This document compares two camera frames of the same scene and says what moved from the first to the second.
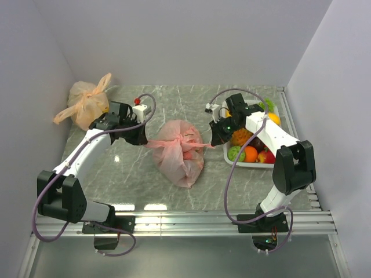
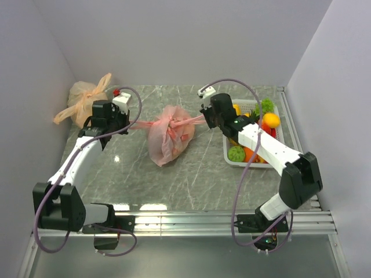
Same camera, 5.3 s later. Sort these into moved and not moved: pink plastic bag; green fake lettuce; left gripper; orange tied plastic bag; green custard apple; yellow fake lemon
Moved: pink plastic bag; left gripper
Not moved: green fake lettuce; green custard apple; orange tied plastic bag; yellow fake lemon
